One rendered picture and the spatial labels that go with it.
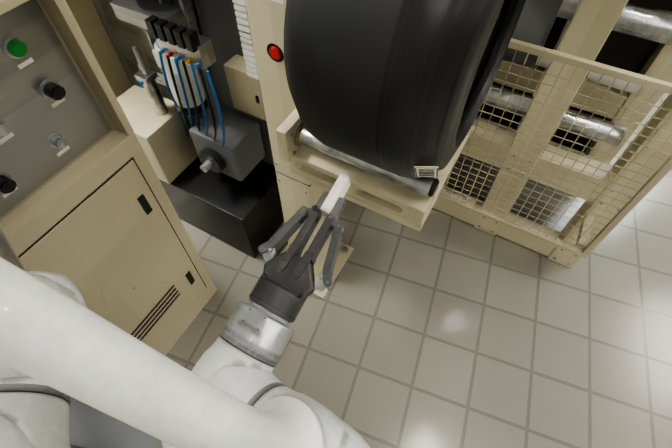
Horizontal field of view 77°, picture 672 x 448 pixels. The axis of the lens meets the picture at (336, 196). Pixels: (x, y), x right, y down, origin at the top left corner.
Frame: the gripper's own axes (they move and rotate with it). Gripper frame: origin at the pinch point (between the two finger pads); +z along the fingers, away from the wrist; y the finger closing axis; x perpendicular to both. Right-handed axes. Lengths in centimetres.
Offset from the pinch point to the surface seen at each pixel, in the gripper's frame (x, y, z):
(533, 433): 109, -67, -12
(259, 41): 8.5, 36.4, 28.8
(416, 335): 112, -20, -1
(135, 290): 57, 58, -34
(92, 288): 40, 58, -37
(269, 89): 21.1, 35.7, 25.4
